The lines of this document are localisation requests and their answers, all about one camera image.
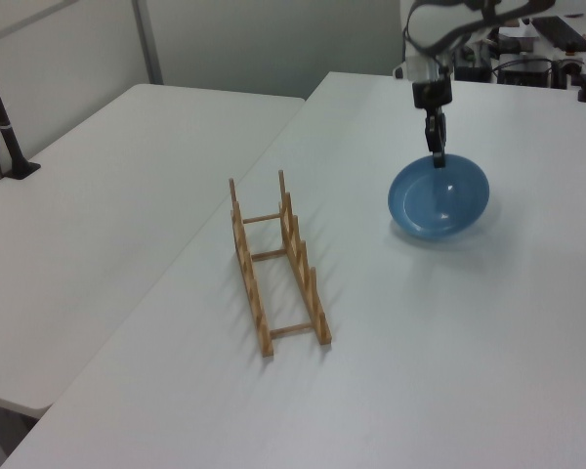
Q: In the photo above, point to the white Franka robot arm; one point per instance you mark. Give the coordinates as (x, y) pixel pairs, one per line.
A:
(427, 29)

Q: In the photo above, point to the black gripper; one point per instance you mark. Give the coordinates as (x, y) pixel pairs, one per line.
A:
(432, 93)

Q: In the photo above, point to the blue round plate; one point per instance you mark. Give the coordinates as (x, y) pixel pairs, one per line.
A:
(434, 205)

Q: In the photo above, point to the black electronics box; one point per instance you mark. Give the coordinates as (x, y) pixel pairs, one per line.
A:
(525, 72)

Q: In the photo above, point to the wooden plate rack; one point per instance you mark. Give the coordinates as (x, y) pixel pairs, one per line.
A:
(293, 254)

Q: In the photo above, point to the black keyboard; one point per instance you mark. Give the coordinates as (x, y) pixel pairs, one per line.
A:
(562, 32)

